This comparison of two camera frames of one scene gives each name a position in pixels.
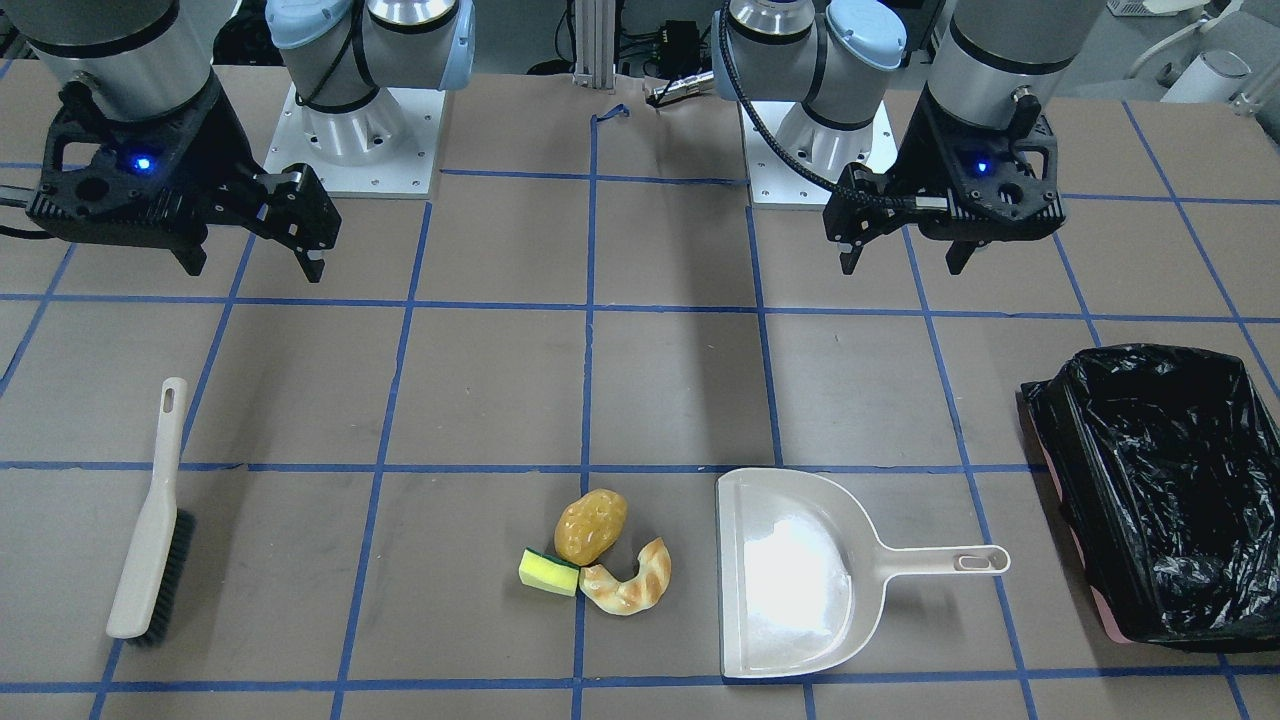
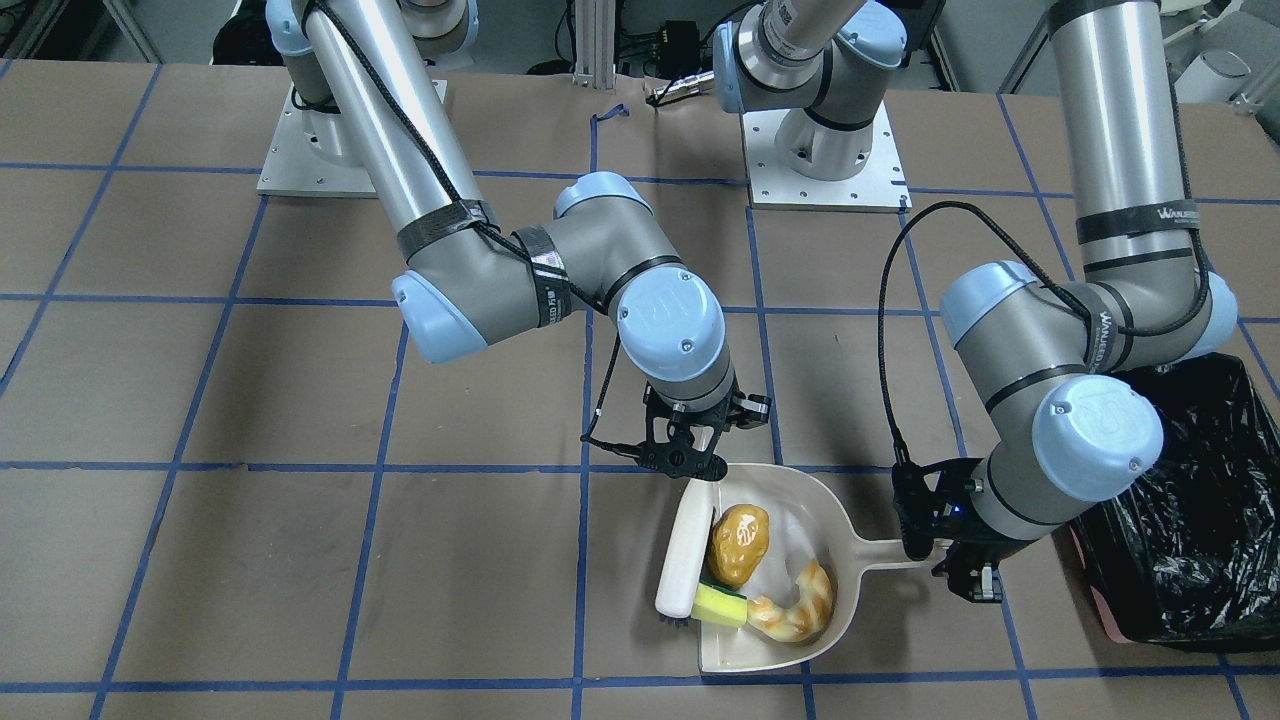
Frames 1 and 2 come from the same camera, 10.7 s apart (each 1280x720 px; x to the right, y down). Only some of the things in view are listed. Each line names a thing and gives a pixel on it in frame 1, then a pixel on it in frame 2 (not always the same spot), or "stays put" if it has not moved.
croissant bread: (638, 595) → (804, 622)
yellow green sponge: (547, 572) → (719, 605)
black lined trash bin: (1162, 464) stays put
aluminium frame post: (595, 22) stays put
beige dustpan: (802, 569) stays put
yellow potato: (588, 525) → (738, 541)
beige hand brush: (157, 578) → (685, 554)
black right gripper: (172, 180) → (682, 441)
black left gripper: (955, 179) → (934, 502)
